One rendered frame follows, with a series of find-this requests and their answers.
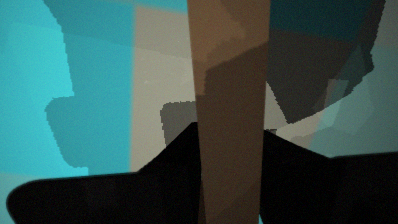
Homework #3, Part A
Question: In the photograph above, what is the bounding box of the long brown wooden rail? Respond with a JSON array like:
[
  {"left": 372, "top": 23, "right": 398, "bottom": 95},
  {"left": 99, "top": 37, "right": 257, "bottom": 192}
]
[{"left": 187, "top": 0, "right": 271, "bottom": 224}]

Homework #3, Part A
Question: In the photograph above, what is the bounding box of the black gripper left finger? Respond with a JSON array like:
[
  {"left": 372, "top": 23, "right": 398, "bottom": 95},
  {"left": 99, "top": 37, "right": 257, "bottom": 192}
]
[{"left": 6, "top": 122, "right": 202, "bottom": 224}]

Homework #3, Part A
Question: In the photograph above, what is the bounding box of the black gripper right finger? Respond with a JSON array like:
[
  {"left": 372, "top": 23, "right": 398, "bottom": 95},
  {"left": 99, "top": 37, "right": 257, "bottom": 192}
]
[{"left": 259, "top": 130, "right": 398, "bottom": 224}]

